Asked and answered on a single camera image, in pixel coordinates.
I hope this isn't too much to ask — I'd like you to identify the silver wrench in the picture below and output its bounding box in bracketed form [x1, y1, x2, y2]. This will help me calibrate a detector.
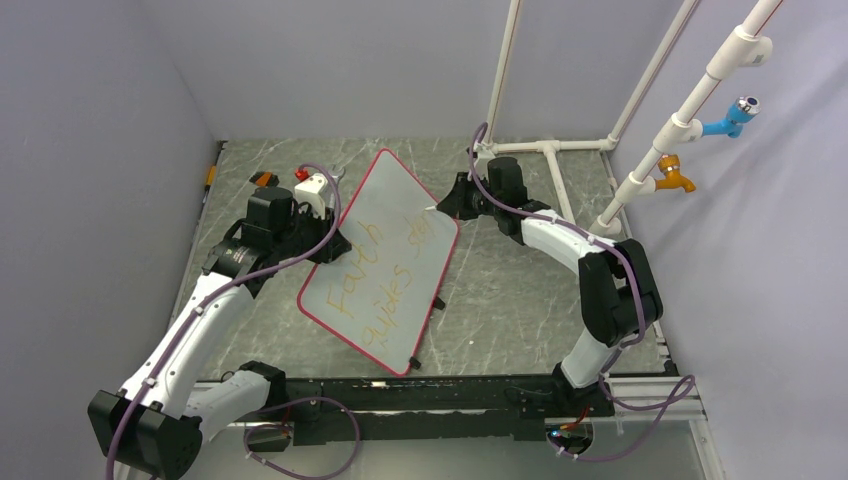
[330, 166, 345, 182]

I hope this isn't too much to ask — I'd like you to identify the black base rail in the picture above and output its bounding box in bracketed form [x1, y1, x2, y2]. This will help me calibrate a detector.
[241, 373, 614, 446]

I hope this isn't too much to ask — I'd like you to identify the red-framed whiteboard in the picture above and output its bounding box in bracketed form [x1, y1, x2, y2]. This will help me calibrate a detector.
[297, 148, 460, 376]

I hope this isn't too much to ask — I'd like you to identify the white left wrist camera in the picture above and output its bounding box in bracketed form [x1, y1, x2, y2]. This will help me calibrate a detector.
[293, 168, 332, 219]

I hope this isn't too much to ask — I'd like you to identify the orange black tool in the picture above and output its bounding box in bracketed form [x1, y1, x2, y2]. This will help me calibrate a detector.
[249, 171, 279, 188]

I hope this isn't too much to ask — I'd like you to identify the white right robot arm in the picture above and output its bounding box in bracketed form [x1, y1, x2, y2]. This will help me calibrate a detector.
[436, 157, 664, 415]

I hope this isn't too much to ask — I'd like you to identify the blue faucet valve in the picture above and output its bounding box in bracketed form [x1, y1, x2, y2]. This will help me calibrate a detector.
[702, 96, 761, 138]

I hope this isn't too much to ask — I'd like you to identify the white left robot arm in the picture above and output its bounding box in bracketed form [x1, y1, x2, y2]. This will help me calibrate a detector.
[87, 182, 351, 479]

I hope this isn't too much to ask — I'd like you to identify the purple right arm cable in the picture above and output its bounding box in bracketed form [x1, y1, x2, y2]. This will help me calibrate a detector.
[467, 122, 697, 464]

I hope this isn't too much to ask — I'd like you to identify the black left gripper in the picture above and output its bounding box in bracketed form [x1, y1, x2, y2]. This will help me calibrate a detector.
[274, 202, 350, 264]

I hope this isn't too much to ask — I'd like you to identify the white PVC pipe frame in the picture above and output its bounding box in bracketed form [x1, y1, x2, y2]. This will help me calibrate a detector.
[469, 1, 781, 236]

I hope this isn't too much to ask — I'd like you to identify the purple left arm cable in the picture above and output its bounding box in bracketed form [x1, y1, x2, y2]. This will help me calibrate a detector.
[104, 163, 361, 480]

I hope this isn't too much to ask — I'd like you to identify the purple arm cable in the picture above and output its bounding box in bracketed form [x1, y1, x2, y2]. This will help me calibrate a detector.
[104, 163, 361, 480]
[467, 122, 697, 464]

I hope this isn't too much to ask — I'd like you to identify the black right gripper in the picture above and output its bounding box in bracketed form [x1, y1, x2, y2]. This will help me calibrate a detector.
[437, 173, 502, 222]

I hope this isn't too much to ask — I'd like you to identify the orange faucet valve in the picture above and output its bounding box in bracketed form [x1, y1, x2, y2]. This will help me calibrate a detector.
[655, 155, 696, 193]

